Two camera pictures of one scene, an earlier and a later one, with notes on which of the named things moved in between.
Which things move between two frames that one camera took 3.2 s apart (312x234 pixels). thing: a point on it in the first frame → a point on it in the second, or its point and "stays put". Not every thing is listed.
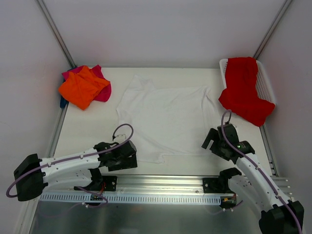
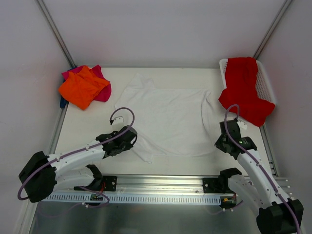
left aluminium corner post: x=56 y=32 stays put
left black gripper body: x=125 y=157 → x=130 y=135
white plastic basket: x=263 y=87 stays put
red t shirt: x=241 y=96 stays put
